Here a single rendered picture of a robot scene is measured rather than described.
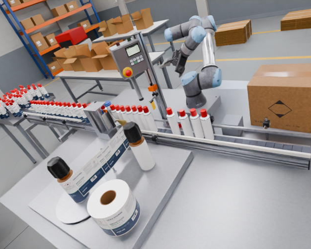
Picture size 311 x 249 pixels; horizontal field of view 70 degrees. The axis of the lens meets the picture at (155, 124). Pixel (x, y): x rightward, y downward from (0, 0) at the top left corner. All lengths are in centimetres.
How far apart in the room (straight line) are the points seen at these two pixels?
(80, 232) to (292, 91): 121
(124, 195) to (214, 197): 42
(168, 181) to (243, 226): 39
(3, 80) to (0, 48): 99
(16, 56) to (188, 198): 828
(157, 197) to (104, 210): 26
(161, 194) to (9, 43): 822
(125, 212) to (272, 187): 65
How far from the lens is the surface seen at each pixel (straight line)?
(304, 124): 134
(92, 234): 118
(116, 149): 135
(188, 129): 131
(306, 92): 123
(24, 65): 899
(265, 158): 122
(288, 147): 124
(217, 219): 106
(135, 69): 137
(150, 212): 110
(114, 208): 100
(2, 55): 883
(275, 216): 106
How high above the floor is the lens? 174
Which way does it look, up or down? 33 degrees down
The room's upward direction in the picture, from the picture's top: 22 degrees counter-clockwise
